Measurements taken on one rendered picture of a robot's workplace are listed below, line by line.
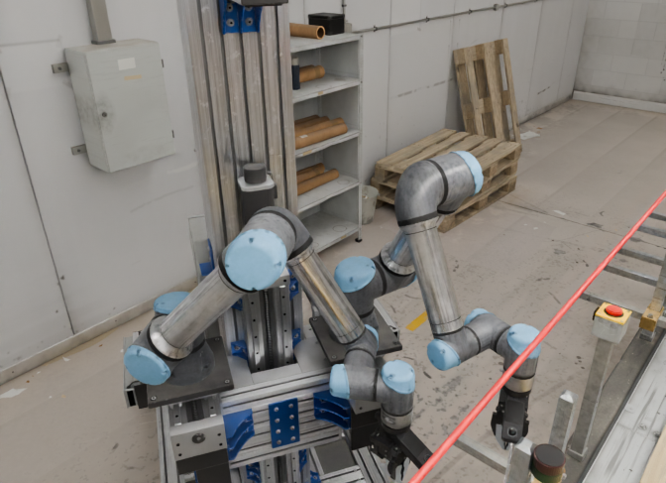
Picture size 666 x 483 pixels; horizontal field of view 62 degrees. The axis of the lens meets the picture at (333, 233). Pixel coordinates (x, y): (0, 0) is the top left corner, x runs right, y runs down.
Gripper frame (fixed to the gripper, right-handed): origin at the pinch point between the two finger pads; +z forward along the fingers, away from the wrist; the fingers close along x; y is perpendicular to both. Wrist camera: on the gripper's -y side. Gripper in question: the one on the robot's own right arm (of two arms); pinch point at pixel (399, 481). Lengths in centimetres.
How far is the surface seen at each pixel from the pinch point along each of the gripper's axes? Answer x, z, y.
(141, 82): -69, -59, 212
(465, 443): -23.5, 2.7, -5.4
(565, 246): -316, 88, 65
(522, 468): -2.3, -24.3, -27.9
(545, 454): -3.5, -29.7, -31.2
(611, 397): -87, 18, -27
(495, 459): -24.0, 2.7, -14.1
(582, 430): -53, 7, -27
